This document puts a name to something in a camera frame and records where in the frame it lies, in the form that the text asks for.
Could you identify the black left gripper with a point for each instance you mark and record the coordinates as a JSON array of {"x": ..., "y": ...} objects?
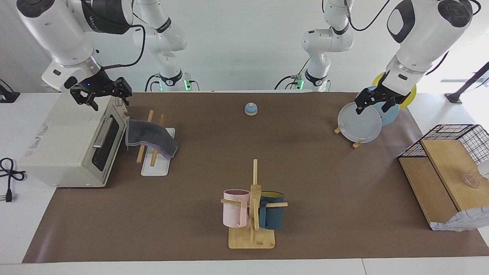
[{"x": 387, "y": 95}]

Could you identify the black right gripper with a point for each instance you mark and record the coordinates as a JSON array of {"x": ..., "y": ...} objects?
[{"x": 93, "y": 84}]

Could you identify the purple and grey towel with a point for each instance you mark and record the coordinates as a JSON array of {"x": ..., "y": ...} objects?
[{"x": 151, "y": 137}]

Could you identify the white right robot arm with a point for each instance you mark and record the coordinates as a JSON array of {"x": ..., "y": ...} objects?
[{"x": 61, "y": 34}]

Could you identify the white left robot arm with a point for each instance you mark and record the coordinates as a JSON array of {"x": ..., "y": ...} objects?
[{"x": 420, "y": 42}]

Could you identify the wooden plate rack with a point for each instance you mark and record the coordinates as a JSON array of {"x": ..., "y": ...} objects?
[{"x": 357, "y": 144}]

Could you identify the white towel rack wooden bars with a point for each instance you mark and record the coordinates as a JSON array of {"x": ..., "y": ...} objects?
[{"x": 154, "y": 170}]

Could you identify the light blue plate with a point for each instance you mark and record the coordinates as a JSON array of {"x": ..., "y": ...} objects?
[{"x": 389, "y": 116}]

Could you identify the grey plate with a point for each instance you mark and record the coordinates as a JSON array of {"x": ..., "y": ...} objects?
[{"x": 359, "y": 124}]

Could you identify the yellow plate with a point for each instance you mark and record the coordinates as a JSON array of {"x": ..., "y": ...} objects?
[{"x": 412, "y": 93}]

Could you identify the beige toaster oven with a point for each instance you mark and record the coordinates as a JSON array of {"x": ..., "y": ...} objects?
[{"x": 65, "y": 145}]

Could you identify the brown table mat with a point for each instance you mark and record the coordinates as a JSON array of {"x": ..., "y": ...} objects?
[{"x": 305, "y": 172}]

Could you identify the clear glass dish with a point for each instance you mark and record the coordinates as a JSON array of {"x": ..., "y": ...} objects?
[{"x": 470, "y": 180}]

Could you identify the white frosted cup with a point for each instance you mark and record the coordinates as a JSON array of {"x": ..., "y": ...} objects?
[{"x": 484, "y": 169}]

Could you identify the dark blue mug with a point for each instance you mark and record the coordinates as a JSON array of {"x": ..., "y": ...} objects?
[{"x": 272, "y": 215}]

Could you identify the pink mug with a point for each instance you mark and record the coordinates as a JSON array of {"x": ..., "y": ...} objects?
[{"x": 232, "y": 212}]

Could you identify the wooden mug tree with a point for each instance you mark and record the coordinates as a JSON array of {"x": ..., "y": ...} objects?
[{"x": 252, "y": 238}]

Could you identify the black camera stand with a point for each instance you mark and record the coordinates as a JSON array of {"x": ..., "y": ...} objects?
[
  {"x": 9, "y": 97},
  {"x": 454, "y": 97}
]

